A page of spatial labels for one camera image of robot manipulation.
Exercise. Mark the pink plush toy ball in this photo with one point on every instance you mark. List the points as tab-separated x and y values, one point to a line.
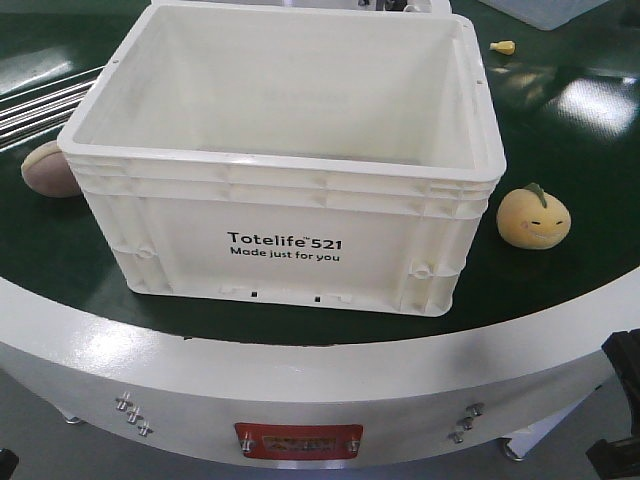
45	170

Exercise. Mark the small yellow toy piece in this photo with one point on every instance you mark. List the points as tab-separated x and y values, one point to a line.
505	47

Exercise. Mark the black bracket at right edge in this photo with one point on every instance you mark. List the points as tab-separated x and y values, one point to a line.
620	459

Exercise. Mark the metal roller rods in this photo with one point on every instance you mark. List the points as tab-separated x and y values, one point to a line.
30	113

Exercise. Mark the white plastic Totelife tote box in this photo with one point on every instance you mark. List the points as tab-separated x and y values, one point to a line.
329	158

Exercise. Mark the translucent plastic bin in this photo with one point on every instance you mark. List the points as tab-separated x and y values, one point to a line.
545	15

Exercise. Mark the yellow smiling plush fruit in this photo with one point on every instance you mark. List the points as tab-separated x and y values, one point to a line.
532	219

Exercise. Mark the red warning label plate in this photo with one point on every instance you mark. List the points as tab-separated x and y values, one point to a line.
299	442

